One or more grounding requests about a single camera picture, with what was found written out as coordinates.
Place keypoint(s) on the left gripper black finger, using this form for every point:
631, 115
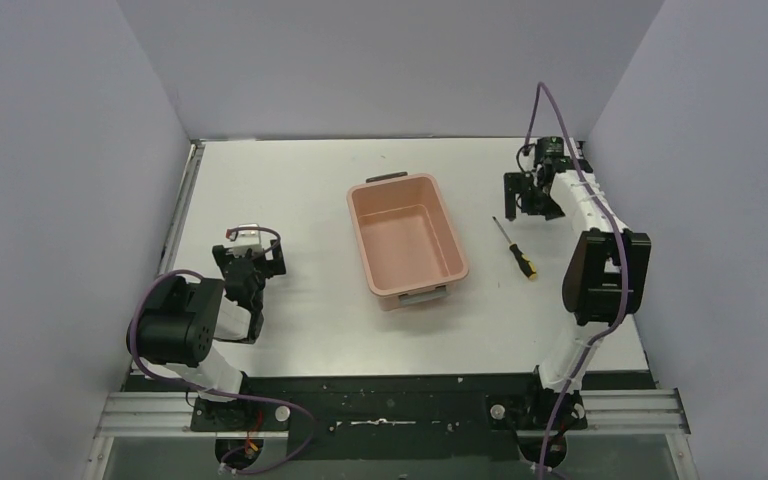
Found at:
275, 263
221, 254

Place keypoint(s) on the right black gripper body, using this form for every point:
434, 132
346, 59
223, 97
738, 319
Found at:
548, 206

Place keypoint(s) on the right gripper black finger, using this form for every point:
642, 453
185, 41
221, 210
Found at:
528, 197
513, 188

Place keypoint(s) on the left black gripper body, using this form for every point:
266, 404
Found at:
264, 263

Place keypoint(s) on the black yellow screwdriver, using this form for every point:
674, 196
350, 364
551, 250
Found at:
524, 264

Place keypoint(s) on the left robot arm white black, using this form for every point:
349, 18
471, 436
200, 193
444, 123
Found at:
184, 314

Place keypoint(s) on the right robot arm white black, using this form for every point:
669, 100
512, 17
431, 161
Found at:
602, 285

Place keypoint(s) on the pink plastic bin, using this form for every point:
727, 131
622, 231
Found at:
409, 248

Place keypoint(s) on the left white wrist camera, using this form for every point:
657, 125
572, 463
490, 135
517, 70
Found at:
243, 240

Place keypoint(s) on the left side aluminium rail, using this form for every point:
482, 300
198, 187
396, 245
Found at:
185, 192

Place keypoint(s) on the aluminium rail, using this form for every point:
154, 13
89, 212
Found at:
167, 415
185, 192

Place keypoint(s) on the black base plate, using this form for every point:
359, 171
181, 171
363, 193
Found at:
498, 416

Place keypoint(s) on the aluminium front rail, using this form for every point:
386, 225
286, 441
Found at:
167, 415

